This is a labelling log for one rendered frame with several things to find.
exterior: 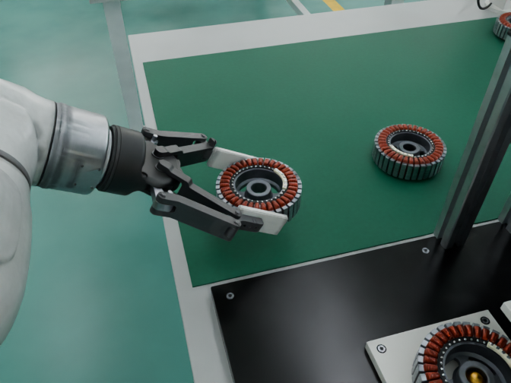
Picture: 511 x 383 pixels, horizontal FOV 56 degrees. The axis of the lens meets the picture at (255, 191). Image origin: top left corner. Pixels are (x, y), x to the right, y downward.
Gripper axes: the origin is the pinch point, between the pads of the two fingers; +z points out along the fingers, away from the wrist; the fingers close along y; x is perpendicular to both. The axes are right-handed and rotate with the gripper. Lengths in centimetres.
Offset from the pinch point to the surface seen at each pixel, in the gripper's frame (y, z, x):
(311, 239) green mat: 4.4, 9.3, -2.8
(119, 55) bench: -107, 3, -33
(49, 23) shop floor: -268, -4, -96
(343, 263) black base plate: 10.9, 9.7, -0.3
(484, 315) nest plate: 23.1, 19.0, 6.3
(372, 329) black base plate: 20.5, 9.0, -0.7
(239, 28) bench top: -64, 17, 2
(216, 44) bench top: -58, 11, -2
